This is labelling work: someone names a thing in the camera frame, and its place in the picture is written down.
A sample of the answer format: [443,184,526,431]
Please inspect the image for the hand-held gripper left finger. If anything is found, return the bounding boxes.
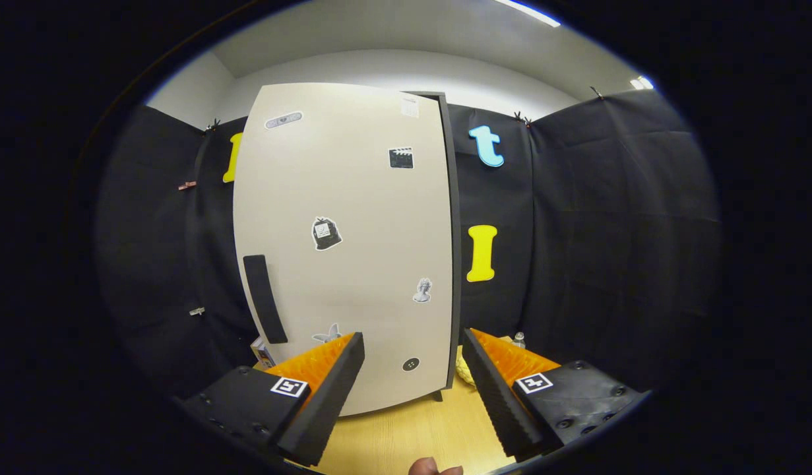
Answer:
[181,332,366,467]

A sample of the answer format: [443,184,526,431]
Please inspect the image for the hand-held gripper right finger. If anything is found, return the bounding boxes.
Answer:
[462,328,647,461]

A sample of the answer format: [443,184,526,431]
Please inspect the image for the yellow soft object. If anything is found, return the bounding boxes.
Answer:
[454,344,478,387]

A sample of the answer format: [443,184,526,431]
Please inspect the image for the long ceiling light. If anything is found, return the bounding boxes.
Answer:
[491,0,562,28]

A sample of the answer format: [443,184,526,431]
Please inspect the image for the beige shoe cabinet door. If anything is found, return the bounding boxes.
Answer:
[232,82,454,418]

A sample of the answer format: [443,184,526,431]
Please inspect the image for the blue and white books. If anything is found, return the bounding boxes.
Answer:
[251,336,276,370]

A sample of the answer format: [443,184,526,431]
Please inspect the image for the black backdrop cloth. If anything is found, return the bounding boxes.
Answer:
[96,89,722,396]

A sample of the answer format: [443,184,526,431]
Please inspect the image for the black door handle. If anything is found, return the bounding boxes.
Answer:
[243,254,289,345]

